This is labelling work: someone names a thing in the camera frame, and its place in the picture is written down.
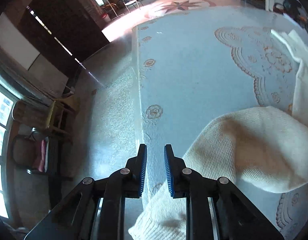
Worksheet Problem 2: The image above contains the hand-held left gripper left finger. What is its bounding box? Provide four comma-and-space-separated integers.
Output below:
24, 144, 147, 240

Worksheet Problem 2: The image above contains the dark wooden double door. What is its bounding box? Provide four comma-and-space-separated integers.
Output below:
17, 0, 110, 78

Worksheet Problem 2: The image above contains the large bright window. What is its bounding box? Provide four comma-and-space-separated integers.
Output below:
0, 80, 15, 220

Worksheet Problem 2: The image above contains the cream knitted sweater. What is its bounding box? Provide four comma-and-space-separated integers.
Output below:
129, 30, 308, 240

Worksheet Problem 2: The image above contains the dark chair with pink cloth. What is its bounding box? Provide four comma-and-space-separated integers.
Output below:
12, 127, 63, 178

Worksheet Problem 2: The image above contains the floral plastic tablecloth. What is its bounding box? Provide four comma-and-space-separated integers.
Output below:
131, 5, 308, 240

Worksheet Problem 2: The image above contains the brown wooden chair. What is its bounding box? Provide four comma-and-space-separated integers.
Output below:
12, 100, 54, 130

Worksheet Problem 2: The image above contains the small wooden chair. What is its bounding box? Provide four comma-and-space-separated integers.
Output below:
102, 2, 118, 13

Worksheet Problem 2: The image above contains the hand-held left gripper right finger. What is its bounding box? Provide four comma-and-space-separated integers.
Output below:
164, 144, 284, 240

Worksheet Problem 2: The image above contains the metal frame chair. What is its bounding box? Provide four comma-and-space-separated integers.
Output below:
117, 0, 144, 13

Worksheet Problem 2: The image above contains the yellow wooden chair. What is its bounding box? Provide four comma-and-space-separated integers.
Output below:
45, 96, 80, 140

